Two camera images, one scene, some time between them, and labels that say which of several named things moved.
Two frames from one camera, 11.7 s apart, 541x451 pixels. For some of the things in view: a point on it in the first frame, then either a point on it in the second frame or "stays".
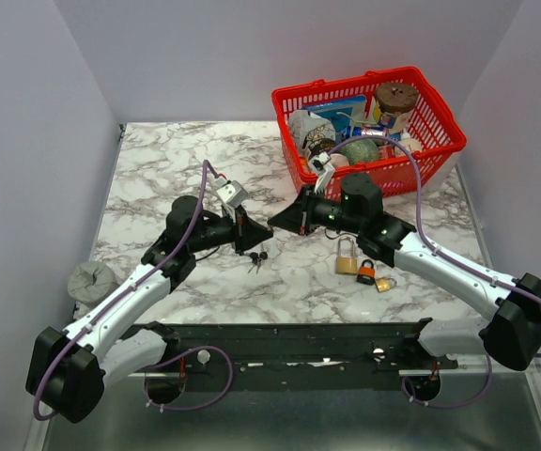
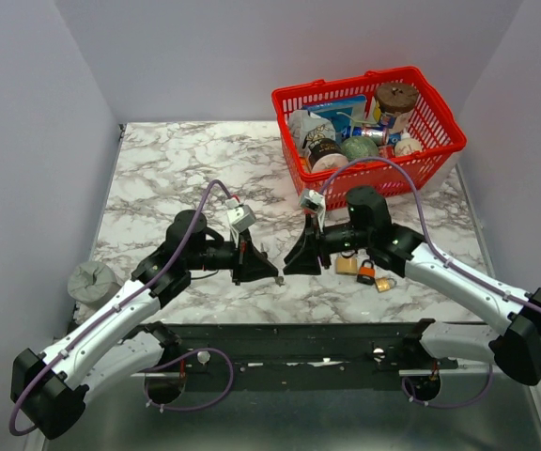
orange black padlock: (366, 272) stays
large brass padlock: (347, 265) stays
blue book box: (346, 114) stays
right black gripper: (290, 218) -> (304, 259)
